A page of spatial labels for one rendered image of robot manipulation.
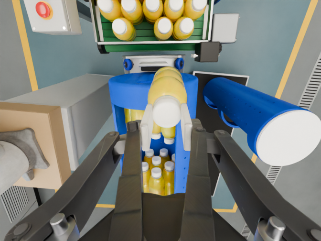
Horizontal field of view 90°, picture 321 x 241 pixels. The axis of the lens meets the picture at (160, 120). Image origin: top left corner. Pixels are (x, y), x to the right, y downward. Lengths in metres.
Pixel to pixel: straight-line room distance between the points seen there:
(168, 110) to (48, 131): 0.58
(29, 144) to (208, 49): 0.74
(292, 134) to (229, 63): 1.07
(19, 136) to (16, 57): 1.38
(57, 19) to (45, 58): 1.34
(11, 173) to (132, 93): 0.48
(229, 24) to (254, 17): 1.04
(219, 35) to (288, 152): 0.60
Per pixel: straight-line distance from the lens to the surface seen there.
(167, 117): 0.21
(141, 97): 0.41
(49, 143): 0.76
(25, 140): 0.77
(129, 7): 0.57
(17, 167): 0.73
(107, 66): 1.70
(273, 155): 0.90
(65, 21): 0.59
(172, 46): 0.73
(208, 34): 0.68
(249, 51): 1.85
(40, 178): 0.90
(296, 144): 0.93
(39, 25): 0.62
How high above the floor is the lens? 1.63
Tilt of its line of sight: 67 degrees down
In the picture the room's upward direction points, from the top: 176 degrees clockwise
